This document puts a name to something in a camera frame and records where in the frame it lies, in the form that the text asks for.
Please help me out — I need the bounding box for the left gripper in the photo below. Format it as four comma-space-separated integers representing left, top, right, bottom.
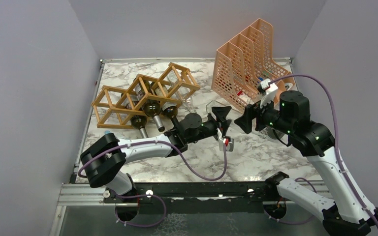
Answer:
187, 107, 232, 144

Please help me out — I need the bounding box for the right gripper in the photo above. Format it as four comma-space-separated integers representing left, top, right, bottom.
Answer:
235, 92, 294, 135

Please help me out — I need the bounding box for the clear tall glass bottle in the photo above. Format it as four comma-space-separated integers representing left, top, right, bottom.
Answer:
206, 100, 242, 131

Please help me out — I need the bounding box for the clear round glass bottle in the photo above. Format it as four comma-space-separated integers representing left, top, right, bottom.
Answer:
261, 127, 285, 141

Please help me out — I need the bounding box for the green wine bottle white label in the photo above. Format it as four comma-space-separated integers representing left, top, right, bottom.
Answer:
154, 85, 179, 127

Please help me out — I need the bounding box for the dark wine bottle black neck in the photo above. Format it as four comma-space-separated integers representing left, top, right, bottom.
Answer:
134, 83, 165, 132

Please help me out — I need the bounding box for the wooden wine rack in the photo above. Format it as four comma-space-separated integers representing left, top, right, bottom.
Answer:
92, 62, 200, 129

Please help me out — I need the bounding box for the green wine bottle silver neck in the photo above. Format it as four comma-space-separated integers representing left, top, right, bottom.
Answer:
123, 95, 149, 138

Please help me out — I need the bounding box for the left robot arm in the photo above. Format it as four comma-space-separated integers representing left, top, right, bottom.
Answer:
77, 106, 233, 202

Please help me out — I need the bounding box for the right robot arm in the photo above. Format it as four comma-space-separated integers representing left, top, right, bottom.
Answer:
235, 91, 378, 236

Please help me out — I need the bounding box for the orange plastic file organizer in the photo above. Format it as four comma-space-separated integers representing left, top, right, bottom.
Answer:
211, 19, 291, 112

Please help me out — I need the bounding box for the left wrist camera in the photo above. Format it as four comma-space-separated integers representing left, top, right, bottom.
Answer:
218, 136, 234, 152

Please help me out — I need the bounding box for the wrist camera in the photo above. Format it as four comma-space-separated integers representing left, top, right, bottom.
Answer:
257, 79, 278, 108
218, 136, 234, 152

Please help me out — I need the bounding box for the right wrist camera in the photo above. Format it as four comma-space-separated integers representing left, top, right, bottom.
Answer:
257, 79, 278, 108

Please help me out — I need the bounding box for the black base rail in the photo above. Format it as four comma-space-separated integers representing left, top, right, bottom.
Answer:
103, 181, 287, 219

